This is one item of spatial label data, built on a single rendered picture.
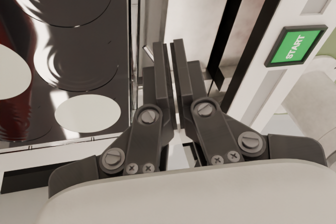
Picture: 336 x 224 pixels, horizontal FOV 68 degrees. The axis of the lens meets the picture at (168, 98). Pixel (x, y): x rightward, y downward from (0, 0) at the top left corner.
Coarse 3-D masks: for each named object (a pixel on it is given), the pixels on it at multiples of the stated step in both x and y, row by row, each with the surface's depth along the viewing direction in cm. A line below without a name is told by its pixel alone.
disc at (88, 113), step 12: (84, 96) 37; (96, 96) 37; (60, 108) 38; (72, 108) 38; (84, 108) 39; (96, 108) 40; (108, 108) 40; (60, 120) 40; (72, 120) 40; (84, 120) 41; (96, 120) 42; (108, 120) 43
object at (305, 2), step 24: (288, 0) 25; (312, 0) 26; (288, 24) 27; (312, 24) 28; (264, 48) 29; (264, 72) 33; (288, 72) 34; (240, 96) 36; (264, 96) 38; (240, 120) 42; (264, 120) 43
